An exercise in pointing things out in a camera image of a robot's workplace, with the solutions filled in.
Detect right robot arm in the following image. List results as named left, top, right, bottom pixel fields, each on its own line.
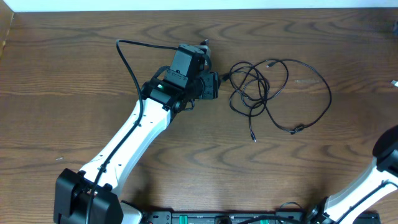
left=306, top=126, right=397, bottom=224

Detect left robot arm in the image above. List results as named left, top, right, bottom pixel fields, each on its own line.
left=53, top=40, right=220, bottom=223

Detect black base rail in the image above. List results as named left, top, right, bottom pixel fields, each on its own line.
left=136, top=202, right=381, bottom=224

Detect black usb cable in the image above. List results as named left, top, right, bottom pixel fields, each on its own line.
left=220, top=60, right=290, bottom=143
left=231, top=58, right=333, bottom=136

